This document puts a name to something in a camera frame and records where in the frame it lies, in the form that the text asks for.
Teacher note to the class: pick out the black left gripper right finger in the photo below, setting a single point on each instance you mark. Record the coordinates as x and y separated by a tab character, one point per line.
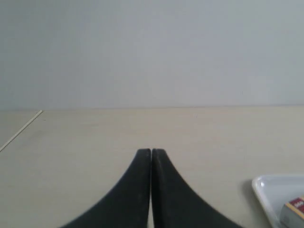
175	204

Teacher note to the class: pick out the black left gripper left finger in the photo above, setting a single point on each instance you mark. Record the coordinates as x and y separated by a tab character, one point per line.
126	205

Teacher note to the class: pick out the white and red medicine box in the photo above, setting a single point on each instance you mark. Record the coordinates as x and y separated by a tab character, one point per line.
292	213

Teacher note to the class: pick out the white plastic tray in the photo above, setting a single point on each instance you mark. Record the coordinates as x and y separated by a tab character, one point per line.
273	191

